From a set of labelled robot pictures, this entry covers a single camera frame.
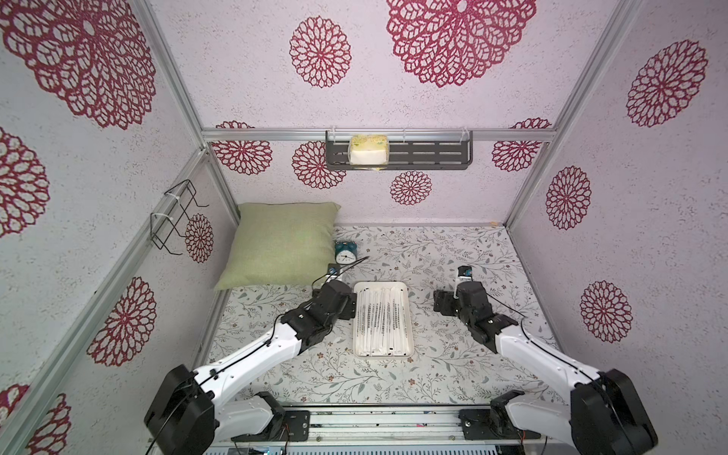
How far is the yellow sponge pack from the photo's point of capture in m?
0.92

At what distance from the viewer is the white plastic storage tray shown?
34.3 inches

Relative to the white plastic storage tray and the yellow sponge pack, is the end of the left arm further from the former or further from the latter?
the yellow sponge pack

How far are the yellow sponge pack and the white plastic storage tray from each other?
418 mm
